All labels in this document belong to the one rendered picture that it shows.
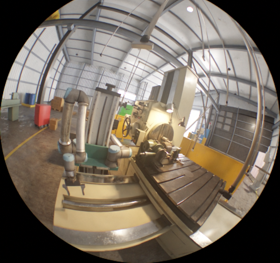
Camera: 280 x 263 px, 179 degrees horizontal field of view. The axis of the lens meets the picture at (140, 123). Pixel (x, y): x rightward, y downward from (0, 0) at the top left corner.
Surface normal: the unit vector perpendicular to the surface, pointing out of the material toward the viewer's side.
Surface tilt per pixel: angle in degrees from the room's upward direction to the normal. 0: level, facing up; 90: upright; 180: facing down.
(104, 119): 90
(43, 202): 0
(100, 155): 90
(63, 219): 0
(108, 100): 90
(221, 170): 90
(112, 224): 0
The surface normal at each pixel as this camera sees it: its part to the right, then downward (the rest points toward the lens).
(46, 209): 0.29, -0.95
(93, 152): 0.40, 0.22
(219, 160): -0.86, -0.21
